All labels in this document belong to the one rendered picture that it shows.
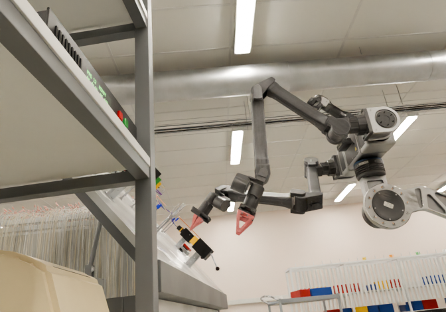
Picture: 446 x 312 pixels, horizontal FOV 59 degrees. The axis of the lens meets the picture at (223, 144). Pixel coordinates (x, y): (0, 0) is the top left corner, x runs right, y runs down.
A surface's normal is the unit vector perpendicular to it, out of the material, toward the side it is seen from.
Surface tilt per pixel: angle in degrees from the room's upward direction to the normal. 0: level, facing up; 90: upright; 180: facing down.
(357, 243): 90
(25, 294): 90
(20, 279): 90
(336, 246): 90
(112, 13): 180
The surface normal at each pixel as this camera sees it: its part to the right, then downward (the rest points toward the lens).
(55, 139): 0.10, 0.90
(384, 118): 0.00, -0.42
